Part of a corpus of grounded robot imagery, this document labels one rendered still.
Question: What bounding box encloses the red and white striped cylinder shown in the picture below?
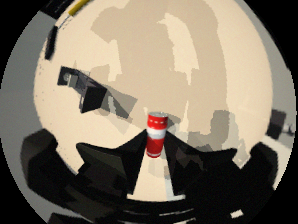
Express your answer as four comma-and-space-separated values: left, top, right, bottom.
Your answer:
146, 112, 168, 159

